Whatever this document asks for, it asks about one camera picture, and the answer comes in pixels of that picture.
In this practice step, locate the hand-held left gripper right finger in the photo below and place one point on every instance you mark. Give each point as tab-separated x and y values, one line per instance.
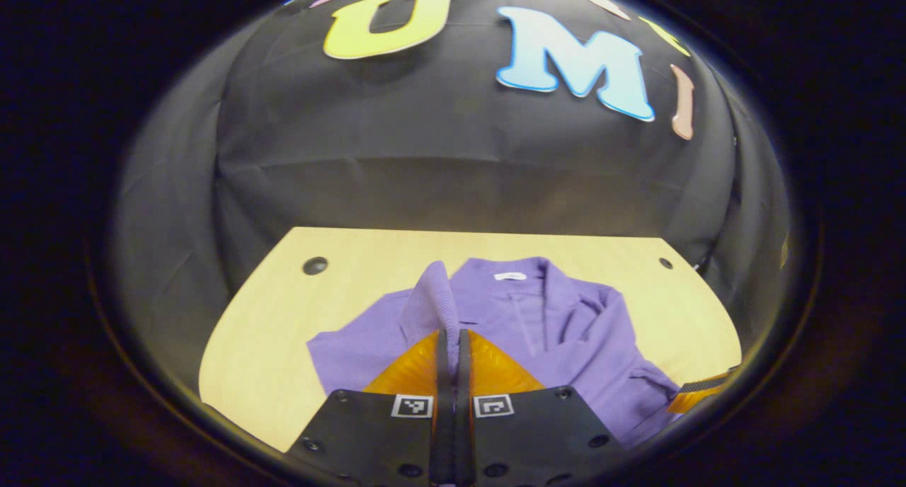
464	416

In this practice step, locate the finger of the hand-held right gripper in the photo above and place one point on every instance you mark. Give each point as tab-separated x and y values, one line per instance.
697	393

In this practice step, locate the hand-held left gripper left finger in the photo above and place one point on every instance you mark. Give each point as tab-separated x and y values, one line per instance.
442	416

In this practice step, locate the purple collared shirt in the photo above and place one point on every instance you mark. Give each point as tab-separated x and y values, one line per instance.
566	331

